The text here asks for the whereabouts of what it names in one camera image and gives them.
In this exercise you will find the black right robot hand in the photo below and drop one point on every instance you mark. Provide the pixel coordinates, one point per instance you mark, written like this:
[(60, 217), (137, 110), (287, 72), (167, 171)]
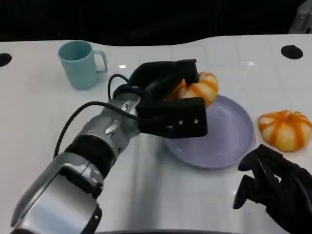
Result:
[(280, 190)]

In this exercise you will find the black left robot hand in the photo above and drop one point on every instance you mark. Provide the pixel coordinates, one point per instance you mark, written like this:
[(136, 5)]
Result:
[(156, 73)]

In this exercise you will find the orange and white bread roll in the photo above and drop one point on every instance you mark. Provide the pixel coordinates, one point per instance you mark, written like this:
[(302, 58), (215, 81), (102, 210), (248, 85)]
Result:
[(202, 87), (285, 131)]

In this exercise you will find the lilac plate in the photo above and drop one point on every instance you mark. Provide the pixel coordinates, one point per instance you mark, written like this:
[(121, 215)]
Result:
[(226, 136)]

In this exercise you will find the pale green mug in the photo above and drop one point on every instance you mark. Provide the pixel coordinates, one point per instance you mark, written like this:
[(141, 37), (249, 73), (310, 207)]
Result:
[(79, 67)]

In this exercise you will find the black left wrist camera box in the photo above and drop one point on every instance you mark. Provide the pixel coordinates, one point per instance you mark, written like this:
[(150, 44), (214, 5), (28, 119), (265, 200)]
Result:
[(175, 119)]

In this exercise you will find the grey metal frame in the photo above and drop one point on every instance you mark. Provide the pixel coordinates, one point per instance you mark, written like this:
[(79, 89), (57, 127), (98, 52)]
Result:
[(302, 17)]

